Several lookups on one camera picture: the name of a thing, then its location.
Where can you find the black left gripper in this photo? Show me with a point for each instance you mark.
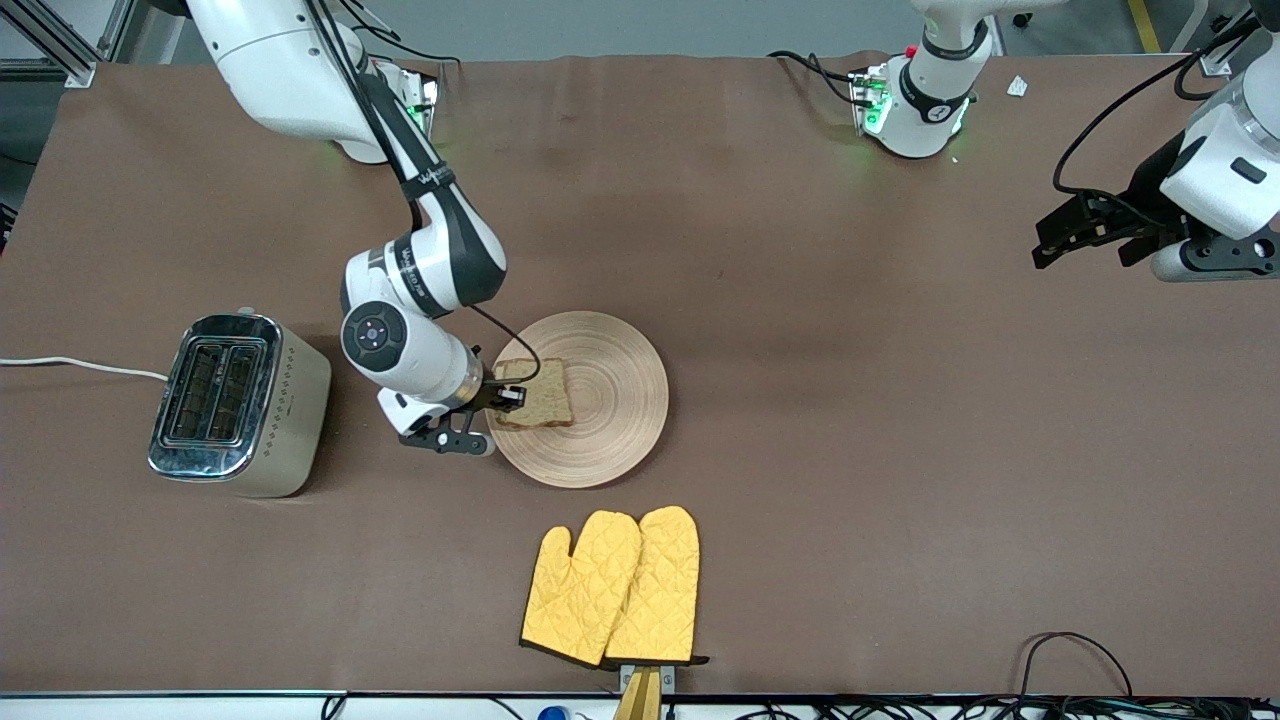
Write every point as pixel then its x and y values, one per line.
pixel 1148 193

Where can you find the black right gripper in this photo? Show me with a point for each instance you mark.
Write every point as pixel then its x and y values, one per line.
pixel 489 393

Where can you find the brown toast slice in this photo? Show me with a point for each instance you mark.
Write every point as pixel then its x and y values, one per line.
pixel 545 400

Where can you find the round wooden plate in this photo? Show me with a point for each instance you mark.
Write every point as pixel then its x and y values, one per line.
pixel 610 400

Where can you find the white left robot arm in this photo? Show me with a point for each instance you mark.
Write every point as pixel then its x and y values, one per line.
pixel 935 80

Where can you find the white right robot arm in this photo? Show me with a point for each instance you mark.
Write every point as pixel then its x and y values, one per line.
pixel 280 70

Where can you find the small white paper scrap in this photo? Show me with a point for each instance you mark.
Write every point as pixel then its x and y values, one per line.
pixel 1017 86

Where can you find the yellow quilted oven mitt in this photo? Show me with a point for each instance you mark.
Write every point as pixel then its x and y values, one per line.
pixel 660 590
pixel 575 600

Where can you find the chrome two-slot toaster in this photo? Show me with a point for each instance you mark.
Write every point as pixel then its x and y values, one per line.
pixel 285 410

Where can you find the brown table cover sheet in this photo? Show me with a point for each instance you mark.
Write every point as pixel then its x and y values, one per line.
pixel 850 400

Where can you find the small blue object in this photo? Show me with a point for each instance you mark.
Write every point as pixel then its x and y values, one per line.
pixel 552 714

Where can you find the yellow wooden stick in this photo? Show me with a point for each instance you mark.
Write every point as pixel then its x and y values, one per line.
pixel 640 700

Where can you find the metal connector bracket green light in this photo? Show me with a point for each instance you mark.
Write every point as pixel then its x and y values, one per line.
pixel 868 100
pixel 415 95

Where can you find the grey metal clamp bracket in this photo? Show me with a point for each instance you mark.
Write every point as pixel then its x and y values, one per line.
pixel 666 676

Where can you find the aluminium frame profile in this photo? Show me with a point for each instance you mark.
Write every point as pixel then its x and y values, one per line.
pixel 50 70

